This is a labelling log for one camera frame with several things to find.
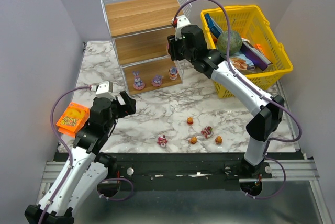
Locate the purple bunny orange cup toy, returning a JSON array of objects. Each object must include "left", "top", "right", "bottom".
[{"left": 169, "top": 66, "right": 178, "bottom": 80}]

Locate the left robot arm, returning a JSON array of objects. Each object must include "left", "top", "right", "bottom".
[{"left": 25, "top": 91, "right": 136, "bottom": 223}]

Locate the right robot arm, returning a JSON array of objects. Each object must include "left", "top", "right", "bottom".
[{"left": 167, "top": 22, "right": 284, "bottom": 166}]

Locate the orange sponge box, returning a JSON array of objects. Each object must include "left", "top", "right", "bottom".
[{"left": 56, "top": 102, "right": 90, "bottom": 138}]

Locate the blue book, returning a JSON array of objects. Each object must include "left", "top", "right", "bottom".
[{"left": 205, "top": 13, "right": 223, "bottom": 39}]

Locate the green melon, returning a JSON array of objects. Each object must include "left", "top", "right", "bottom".
[{"left": 216, "top": 31, "right": 243, "bottom": 55}]

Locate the snack bag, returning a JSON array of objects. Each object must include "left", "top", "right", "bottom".
[{"left": 230, "top": 54, "right": 256, "bottom": 75}]

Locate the pink bear toy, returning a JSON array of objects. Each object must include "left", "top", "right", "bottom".
[{"left": 157, "top": 135, "right": 168, "bottom": 147}]

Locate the yellow plastic basket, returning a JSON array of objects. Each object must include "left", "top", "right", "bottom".
[{"left": 200, "top": 5, "right": 294, "bottom": 98}]

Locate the small orange box in basket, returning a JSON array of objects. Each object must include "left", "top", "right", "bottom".
[{"left": 255, "top": 44, "right": 264, "bottom": 55}]

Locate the purple box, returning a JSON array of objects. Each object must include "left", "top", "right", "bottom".
[{"left": 240, "top": 41, "right": 273, "bottom": 72}]

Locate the small orange bear toy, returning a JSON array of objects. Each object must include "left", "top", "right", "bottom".
[{"left": 187, "top": 117, "right": 193, "bottom": 125}]

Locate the orange burger toy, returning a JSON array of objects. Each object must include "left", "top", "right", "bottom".
[{"left": 189, "top": 137, "right": 197, "bottom": 144}]

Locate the red white cake toy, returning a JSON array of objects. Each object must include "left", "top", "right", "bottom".
[{"left": 201, "top": 126, "right": 213, "bottom": 139}]

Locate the orange duck toy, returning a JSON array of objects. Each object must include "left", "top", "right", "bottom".
[{"left": 215, "top": 136, "right": 222, "bottom": 145}]

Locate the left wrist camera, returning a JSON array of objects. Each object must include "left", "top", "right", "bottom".
[{"left": 90, "top": 81, "right": 115, "bottom": 100}]

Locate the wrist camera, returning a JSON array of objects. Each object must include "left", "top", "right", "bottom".
[
  {"left": 172, "top": 15, "right": 191, "bottom": 40},
  {"left": 90, "top": 81, "right": 115, "bottom": 100}
]

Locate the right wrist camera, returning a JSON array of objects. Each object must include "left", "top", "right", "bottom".
[{"left": 172, "top": 15, "right": 191, "bottom": 40}]

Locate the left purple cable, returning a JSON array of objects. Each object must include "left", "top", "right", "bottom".
[{"left": 39, "top": 85, "right": 99, "bottom": 224}]

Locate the white wire wooden shelf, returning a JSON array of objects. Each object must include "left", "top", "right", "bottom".
[{"left": 100, "top": 0, "right": 187, "bottom": 96}]

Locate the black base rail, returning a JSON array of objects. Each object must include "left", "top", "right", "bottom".
[{"left": 53, "top": 152, "right": 307, "bottom": 192}]

